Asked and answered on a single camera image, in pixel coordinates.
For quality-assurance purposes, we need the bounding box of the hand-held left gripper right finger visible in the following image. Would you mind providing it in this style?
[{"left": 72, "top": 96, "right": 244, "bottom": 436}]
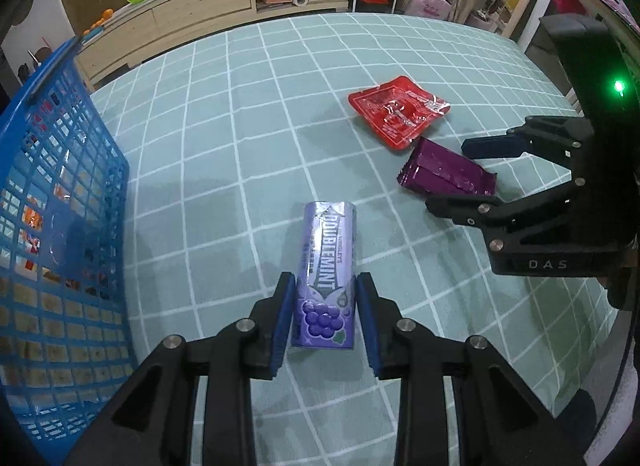
[{"left": 354, "top": 272, "right": 586, "bottom": 466}]

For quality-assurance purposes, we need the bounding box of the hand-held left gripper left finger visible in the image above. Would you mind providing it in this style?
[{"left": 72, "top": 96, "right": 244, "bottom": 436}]
[{"left": 65, "top": 272, "right": 297, "bottom": 466}]

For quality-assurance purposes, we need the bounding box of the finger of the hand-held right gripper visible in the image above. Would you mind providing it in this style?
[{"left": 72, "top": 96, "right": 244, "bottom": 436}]
[
  {"left": 461, "top": 116, "right": 597, "bottom": 167},
  {"left": 425, "top": 177, "right": 592, "bottom": 237}
]

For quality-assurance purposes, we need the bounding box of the purple foil snack packet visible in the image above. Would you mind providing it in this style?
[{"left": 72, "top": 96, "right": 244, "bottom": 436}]
[{"left": 397, "top": 136, "right": 497, "bottom": 197}]

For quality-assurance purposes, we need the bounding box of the purple chewing gum pack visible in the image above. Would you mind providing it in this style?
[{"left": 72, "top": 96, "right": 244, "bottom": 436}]
[{"left": 290, "top": 201, "right": 358, "bottom": 350}]

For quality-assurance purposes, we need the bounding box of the blue plastic mesh basket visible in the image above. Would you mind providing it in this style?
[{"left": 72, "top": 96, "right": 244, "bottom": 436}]
[{"left": 0, "top": 36, "right": 138, "bottom": 464}]

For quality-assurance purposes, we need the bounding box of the red foil snack packet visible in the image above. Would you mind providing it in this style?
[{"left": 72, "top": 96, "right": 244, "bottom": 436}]
[{"left": 348, "top": 76, "right": 452, "bottom": 151}]

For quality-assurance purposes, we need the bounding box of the pink bag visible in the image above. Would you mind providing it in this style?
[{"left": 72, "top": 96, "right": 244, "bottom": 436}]
[{"left": 405, "top": 0, "right": 451, "bottom": 21}]

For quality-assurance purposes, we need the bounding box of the long wooden cabinet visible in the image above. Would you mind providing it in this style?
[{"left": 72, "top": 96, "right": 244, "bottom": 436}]
[{"left": 75, "top": 0, "right": 353, "bottom": 91}]

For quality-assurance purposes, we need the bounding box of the pile of oranges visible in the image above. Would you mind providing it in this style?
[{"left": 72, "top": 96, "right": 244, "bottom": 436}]
[{"left": 82, "top": 8, "right": 115, "bottom": 37}]

